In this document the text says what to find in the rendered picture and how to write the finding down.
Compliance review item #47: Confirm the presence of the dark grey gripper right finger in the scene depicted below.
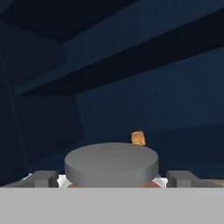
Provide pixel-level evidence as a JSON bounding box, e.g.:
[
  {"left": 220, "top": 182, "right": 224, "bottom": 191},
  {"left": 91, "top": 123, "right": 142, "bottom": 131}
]
[{"left": 166, "top": 170, "right": 223, "bottom": 188}]

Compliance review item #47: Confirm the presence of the grey round digital scale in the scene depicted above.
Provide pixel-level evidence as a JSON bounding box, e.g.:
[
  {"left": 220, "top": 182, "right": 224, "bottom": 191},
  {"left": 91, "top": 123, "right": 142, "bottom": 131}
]
[{"left": 56, "top": 142, "right": 170, "bottom": 188}]

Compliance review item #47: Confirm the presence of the amber honey bottle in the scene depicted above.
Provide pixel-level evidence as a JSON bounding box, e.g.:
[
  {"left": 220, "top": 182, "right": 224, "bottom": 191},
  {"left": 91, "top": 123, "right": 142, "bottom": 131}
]
[{"left": 130, "top": 130, "right": 147, "bottom": 146}]

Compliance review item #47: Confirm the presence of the dark blue cabinet shelf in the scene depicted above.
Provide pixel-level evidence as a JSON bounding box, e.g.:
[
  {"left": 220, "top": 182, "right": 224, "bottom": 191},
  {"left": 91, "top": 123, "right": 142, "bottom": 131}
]
[{"left": 13, "top": 0, "right": 224, "bottom": 97}]

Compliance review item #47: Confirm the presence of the dark blue cabinet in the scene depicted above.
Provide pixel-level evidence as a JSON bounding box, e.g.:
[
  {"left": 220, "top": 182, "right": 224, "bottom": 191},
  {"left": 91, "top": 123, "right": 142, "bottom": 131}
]
[{"left": 0, "top": 0, "right": 224, "bottom": 187}]

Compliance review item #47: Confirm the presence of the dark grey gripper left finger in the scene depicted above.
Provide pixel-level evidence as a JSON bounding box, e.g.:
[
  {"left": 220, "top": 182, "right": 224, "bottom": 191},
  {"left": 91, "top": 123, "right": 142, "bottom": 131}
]
[{"left": 2, "top": 170, "right": 60, "bottom": 188}]

